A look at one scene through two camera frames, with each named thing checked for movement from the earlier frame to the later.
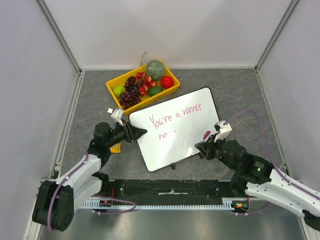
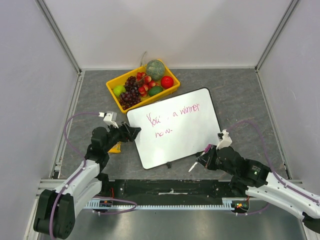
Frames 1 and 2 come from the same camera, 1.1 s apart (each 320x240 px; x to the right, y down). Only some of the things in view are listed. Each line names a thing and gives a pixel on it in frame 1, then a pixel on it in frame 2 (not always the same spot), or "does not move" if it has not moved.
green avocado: [154, 90] does not move
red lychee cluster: [145, 82] does not move
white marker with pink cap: [203, 139] → [208, 147]
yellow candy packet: [116, 148] does not move
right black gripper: [208, 149] → [206, 158]
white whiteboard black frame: [174, 127] does not move
